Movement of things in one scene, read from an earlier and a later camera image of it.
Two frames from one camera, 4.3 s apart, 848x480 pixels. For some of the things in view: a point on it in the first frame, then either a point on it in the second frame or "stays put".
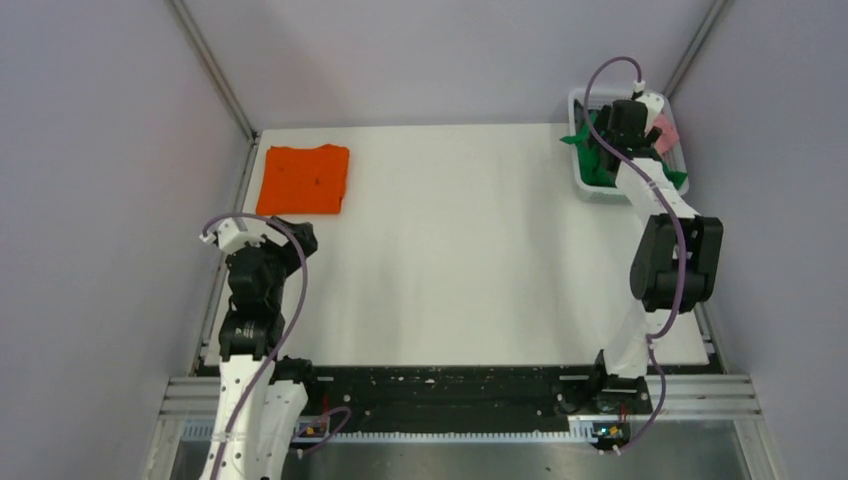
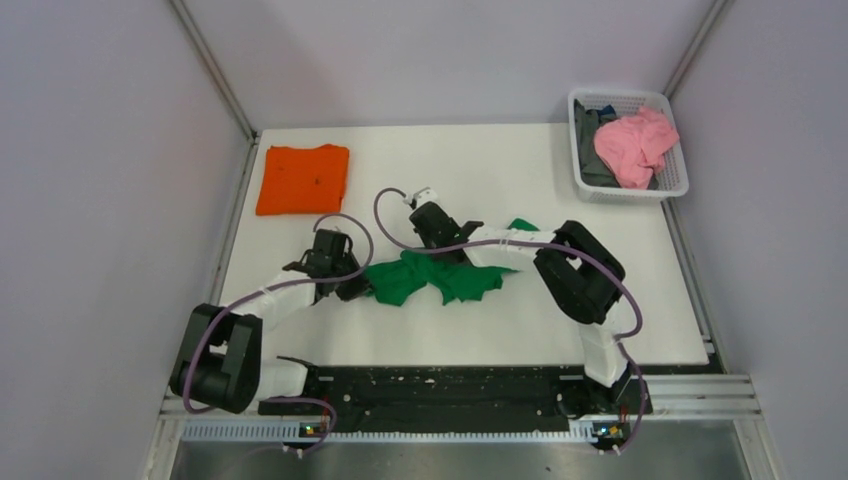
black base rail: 473,399 stays put
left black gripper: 304,232 to 358,287
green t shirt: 589,156 to 411,274
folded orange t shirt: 297,181 stays put
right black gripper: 603,121 to 423,238
